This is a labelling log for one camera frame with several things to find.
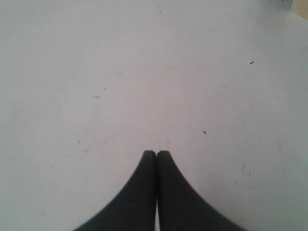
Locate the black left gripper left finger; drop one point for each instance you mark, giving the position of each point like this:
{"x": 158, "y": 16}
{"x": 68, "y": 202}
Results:
{"x": 134, "y": 207}

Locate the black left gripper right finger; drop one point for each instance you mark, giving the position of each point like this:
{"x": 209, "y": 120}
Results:
{"x": 180, "y": 207}

